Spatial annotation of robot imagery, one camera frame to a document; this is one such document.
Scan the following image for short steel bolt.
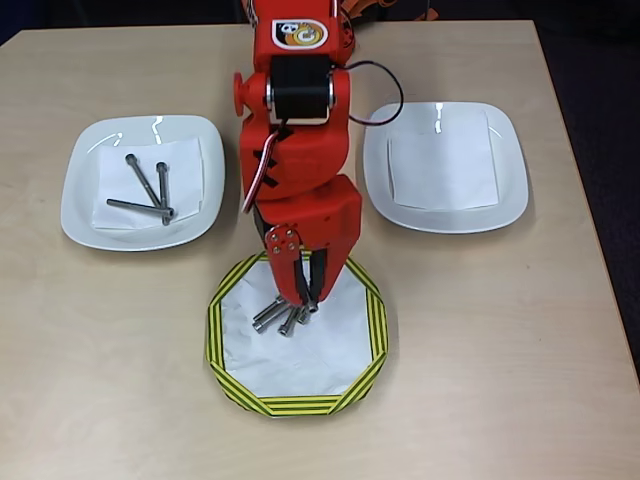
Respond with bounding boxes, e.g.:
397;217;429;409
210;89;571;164
277;307;300;337
253;302;291;334
297;299;320;326

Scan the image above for yellow green striped plate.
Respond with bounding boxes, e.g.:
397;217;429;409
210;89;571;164
203;249;390;419

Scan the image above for white paper napkin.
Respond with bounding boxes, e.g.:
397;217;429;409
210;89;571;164
386;110;500;210
91;137;205;232

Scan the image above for white square plate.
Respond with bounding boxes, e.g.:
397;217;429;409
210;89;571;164
362;101;530;235
59;114;226;253

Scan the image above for white servo cable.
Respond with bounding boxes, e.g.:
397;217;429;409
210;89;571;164
241;127;287;216

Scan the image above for black red looped cable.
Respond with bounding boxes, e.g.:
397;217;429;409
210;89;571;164
347;59;406;126

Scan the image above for orange printed mount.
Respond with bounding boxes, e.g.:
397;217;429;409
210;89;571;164
344;0;396;21

